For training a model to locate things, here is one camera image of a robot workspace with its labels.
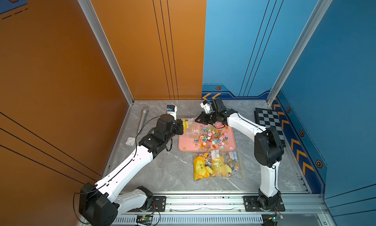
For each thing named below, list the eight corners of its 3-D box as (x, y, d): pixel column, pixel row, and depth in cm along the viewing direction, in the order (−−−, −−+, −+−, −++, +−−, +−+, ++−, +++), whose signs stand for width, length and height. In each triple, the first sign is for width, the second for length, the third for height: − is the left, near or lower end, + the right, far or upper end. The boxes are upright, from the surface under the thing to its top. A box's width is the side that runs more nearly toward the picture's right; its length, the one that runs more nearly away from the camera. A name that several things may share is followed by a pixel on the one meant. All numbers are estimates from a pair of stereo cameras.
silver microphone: (137, 133, 103) (135, 130, 101) (143, 109, 118) (142, 106, 115) (142, 133, 103) (141, 130, 101) (148, 109, 118) (147, 106, 115)
